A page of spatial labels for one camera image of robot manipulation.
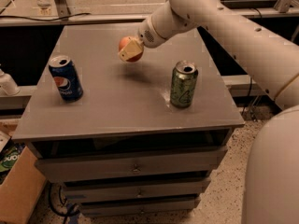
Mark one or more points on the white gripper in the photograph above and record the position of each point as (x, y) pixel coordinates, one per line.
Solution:
(149, 34)

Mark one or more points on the red apple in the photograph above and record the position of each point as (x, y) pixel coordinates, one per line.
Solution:
(124, 42)

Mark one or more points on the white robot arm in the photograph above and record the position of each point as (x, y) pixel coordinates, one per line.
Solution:
(271, 194)

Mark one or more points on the green soda can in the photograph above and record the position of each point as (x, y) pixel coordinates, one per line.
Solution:
(183, 83)

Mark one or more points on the blue pepsi can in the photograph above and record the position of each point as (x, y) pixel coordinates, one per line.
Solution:
(66, 78)

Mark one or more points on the grey drawer cabinet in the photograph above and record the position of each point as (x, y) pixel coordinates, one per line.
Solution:
(125, 107)

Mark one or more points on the white plastic bottle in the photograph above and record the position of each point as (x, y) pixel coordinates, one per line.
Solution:
(8, 84)

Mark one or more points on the top grey drawer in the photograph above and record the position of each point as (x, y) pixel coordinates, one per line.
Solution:
(131, 164)

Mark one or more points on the grey drawer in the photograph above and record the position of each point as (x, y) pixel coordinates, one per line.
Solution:
(137, 190)
(187, 202)
(131, 164)

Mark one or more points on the middle grey drawer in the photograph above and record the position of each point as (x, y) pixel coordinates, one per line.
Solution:
(137, 190)

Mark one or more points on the bottom grey drawer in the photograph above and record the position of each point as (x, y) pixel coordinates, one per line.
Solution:
(187, 202)

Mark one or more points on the green snack bag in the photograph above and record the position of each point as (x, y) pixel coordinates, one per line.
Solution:
(10, 155)

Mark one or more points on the cardboard box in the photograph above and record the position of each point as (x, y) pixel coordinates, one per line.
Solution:
(21, 189)

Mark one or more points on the grey metal rail frame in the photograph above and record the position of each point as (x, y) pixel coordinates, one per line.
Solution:
(93, 16)

